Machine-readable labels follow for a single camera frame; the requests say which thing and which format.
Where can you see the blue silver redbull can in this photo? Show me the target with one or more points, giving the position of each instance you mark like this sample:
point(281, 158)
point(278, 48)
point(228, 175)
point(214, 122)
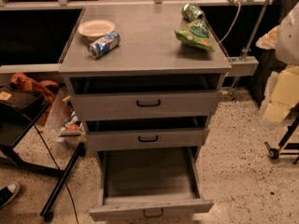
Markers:
point(104, 44)

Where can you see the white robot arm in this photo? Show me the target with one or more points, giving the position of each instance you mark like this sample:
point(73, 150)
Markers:
point(281, 93)

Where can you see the grey drawer cabinet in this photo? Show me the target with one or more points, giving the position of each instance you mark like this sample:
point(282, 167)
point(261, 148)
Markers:
point(148, 47)

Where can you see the green soda can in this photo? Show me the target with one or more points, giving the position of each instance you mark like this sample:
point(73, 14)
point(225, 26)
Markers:
point(191, 12)

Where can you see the green chip bag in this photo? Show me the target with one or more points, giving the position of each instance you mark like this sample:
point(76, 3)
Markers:
point(196, 34)

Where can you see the clear plastic bag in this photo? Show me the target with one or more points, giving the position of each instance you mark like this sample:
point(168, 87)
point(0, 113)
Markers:
point(59, 117)

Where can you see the white paper bowl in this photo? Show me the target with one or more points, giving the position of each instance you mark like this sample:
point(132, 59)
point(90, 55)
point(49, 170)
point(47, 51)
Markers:
point(95, 28)

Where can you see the orange cloth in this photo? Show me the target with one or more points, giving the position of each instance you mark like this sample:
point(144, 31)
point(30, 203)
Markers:
point(48, 88)

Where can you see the black wheeled tripod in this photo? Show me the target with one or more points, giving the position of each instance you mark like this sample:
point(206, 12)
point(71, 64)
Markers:
point(285, 146)

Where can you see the black white sneaker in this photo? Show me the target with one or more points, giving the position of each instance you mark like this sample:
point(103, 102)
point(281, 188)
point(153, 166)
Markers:
point(9, 193)

